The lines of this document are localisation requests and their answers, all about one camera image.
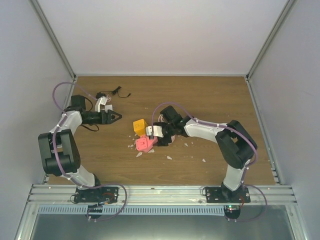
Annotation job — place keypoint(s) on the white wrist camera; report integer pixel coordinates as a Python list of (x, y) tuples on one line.
[(100, 104), (156, 131)]

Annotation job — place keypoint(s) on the round pink power strip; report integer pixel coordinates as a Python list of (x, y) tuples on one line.
[(167, 139)]

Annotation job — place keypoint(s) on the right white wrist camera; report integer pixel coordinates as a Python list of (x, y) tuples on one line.
[(156, 131)]

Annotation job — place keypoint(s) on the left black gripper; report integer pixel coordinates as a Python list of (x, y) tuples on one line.
[(108, 115)]

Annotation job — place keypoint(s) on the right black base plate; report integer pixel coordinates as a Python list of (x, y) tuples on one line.
[(221, 194)]

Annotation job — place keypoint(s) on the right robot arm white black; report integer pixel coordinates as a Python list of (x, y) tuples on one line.
[(237, 147)]

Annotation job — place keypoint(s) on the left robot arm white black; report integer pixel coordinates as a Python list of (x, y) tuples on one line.
[(58, 149)]

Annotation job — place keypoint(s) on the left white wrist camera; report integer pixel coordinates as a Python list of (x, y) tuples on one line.
[(100, 104)]

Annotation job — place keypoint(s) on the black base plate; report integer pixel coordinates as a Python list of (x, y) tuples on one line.
[(221, 194), (103, 195)]

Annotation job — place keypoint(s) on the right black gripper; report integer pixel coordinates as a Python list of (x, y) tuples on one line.
[(163, 142)]

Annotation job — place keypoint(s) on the pink triangular power socket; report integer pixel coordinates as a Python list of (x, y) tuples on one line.
[(145, 144)]

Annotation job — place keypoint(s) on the white usb charger plug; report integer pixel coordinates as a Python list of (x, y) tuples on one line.
[(108, 107)]

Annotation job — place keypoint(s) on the yellow cube socket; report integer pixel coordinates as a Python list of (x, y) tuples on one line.
[(139, 127)]

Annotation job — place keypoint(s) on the aluminium front rail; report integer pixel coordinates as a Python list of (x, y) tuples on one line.
[(163, 195)]

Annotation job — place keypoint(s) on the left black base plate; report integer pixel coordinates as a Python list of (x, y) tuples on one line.
[(103, 195)]

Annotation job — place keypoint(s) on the slotted grey cable duct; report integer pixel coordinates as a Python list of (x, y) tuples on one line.
[(159, 210)]

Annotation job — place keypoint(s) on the black power adapter with cable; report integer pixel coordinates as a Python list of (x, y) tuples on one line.
[(105, 93)]

